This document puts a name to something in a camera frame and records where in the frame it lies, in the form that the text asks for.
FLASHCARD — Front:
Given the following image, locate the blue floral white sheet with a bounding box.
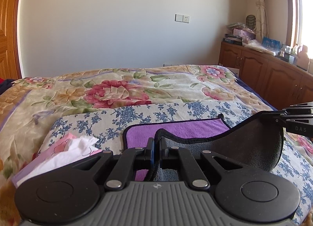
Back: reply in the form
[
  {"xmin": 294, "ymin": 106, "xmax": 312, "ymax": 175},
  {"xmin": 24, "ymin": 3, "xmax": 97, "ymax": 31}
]
[{"xmin": 39, "ymin": 101, "xmax": 312, "ymax": 225}]

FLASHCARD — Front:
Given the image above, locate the purple and grey towel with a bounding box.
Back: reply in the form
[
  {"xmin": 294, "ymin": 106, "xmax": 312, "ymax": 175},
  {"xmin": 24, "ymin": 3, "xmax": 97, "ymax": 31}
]
[{"xmin": 122, "ymin": 111, "xmax": 283, "ymax": 185}]

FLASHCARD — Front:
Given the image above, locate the patterned beige curtain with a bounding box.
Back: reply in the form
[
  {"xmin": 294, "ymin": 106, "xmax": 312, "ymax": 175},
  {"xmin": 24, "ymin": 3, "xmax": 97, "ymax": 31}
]
[{"xmin": 255, "ymin": 0, "xmax": 268, "ymax": 42}]

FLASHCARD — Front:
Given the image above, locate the red and navy blanket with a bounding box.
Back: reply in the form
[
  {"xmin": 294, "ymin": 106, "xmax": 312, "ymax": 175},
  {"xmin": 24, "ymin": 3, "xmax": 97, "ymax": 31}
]
[{"xmin": 0, "ymin": 78, "xmax": 15, "ymax": 95}]

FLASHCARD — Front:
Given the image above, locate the blue box on cabinet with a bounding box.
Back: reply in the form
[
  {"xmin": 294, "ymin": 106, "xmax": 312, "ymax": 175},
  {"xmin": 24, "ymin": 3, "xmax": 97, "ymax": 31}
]
[{"xmin": 262, "ymin": 37, "xmax": 281, "ymax": 51}]

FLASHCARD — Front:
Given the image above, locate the pink box on cabinet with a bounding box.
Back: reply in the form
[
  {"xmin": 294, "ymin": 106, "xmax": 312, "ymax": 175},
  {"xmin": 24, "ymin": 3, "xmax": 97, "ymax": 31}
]
[{"xmin": 233, "ymin": 28, "xmax": 256, "ymax": 41}]

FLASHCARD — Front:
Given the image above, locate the pink bottle on cabinet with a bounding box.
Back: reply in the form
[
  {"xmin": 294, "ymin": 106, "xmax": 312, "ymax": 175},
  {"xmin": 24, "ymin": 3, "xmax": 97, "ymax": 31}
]
[{"xmin": 297, "ymin": 45, "xmax": 310, "ymax": 71}]

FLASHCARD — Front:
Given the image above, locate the white wall switch socket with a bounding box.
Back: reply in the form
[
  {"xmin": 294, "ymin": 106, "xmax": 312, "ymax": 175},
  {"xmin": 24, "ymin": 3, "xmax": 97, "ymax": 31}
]
[{"xmin": 175, "ymin": 14, "xmax": 190, "ymax": 23}]

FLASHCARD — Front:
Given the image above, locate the pink cotton tissue pack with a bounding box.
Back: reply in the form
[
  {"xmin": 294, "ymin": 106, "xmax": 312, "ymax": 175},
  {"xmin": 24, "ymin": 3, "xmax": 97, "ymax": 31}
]
[{"xmin": 12, "ymin": 133, "xmax": 101, "ymax": 187}]

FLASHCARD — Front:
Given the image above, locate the floral bed quilt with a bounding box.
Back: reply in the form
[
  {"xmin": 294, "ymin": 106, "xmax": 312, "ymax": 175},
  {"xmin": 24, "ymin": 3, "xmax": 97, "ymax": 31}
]
[{"xmin": 0, "ymin": 64, "xmax": 313, "ymax": 226}]

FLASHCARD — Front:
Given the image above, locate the wooden sideboard cabinet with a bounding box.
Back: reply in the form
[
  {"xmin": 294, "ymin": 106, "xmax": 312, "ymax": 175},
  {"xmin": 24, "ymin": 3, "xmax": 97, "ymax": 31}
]
[{"xmin": 219, "ymin": 42, "xmax": 312, "ymax": 110}]

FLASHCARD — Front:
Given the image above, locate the dark woven fan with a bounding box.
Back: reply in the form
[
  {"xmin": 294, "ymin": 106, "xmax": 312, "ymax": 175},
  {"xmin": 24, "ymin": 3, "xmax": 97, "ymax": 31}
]
[{"xmin": 246, "ymin": 14, "xmax": 256, "ymax": 31}]

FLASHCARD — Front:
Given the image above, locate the wooden door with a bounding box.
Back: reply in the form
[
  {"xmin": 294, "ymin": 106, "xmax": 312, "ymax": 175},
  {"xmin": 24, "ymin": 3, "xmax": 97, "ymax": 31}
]
[{"xmin": 1, "ymin": 0, "xmax": 21, "ymax": 80}]

